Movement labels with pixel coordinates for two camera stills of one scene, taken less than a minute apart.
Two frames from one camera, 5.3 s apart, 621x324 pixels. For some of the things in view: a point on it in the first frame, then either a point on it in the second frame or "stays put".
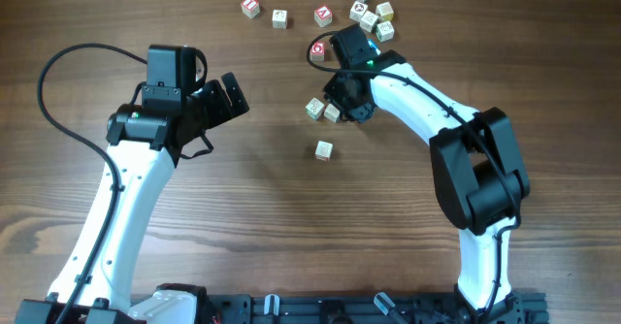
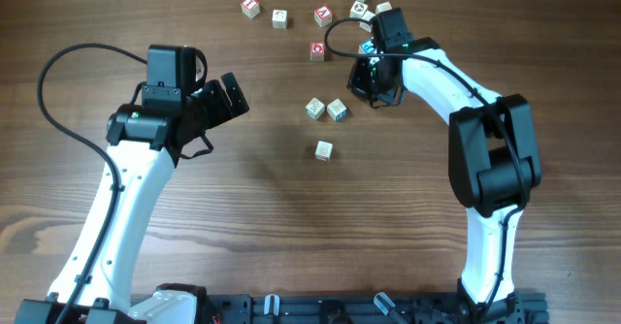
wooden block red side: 324,151 stays put
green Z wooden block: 314,108 stays put
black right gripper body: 341,90 -> 371,82
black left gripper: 225,100 stays put
